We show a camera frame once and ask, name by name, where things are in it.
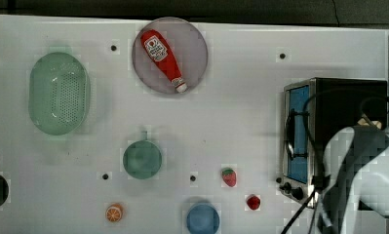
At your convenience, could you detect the plush strawberry toy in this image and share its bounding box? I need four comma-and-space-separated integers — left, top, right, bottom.
221, 168, 237, 187

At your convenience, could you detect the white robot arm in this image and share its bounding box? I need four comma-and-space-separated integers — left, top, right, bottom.
315, 126, 389, 234

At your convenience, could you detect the green cup with handle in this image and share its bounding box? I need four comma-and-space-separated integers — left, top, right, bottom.
123, 131, 163, 179

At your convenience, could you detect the green perforated colander basket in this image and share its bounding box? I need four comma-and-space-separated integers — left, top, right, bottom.
28, 52, 91, 136

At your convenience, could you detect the black toaster oven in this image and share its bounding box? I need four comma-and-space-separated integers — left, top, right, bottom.
277, 77, 387, 203

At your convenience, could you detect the plush peeled banana toy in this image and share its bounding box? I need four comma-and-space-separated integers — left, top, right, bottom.
358, 114, 382, 130

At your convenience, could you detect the grey round plate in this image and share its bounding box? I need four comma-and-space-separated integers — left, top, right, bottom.
132, 17, 209, 95

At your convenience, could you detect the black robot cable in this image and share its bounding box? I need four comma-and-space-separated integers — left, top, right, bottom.
280, 87, 389, 234

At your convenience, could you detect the orange slice toy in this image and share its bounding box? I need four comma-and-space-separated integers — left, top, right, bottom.
105, 204, 123, 222

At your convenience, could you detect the red ketchup bottle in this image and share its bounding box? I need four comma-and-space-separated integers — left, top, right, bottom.
140, 29, 187, 94

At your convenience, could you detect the small red strawberry toy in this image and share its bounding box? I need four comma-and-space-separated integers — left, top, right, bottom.
247, 195, 260, 211

